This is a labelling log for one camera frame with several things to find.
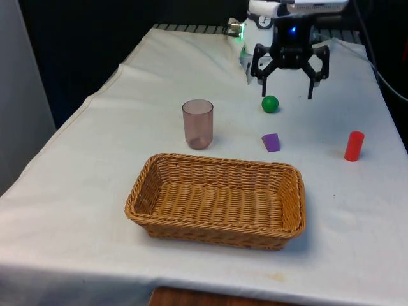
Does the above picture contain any purple triangular block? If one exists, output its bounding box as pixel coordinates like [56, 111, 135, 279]
[261, 133, 283, 154]

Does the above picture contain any brown wicker basket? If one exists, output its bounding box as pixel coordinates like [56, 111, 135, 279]
[124, 152, 307, 252]

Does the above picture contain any grey cabinet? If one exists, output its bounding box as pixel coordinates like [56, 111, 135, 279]
[0, 0, 57, 196]

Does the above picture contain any see-through pink cup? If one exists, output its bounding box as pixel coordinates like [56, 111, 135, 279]
[182, 99, 215, 151]

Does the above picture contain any black cable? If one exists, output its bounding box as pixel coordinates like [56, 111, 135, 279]
[353, 0, 408, 100]

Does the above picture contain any green ball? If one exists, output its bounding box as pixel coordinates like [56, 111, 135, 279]
[261, 94, 281, 114]

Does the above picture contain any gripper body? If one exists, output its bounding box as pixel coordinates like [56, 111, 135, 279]
[270, 14, 316, 69]

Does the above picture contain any red cylinder block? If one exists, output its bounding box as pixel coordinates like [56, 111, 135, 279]
[344, 130, 366, 163]

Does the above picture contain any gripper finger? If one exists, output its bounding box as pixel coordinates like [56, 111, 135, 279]
[300, 44, 331, 101]
[250, 43, 281, 98]

